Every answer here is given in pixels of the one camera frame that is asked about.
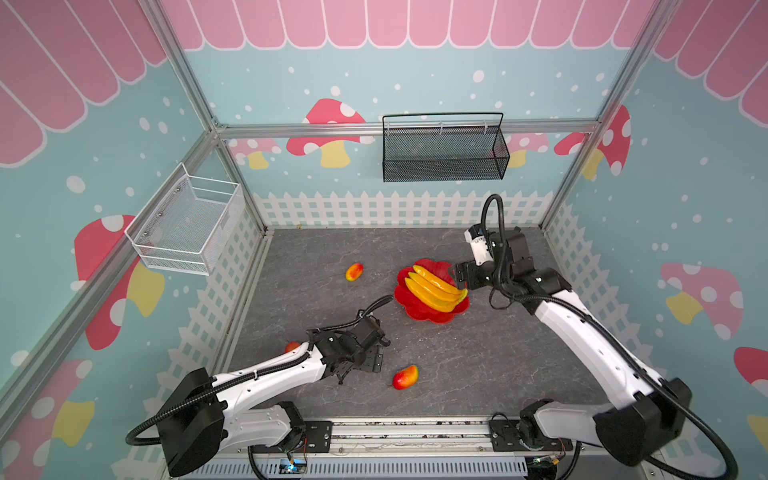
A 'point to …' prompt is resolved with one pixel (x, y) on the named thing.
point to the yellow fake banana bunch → (434, 292)
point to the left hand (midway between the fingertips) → (364, 359)
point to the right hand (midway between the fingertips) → (462, 264)
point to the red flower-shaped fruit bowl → (416, 308)
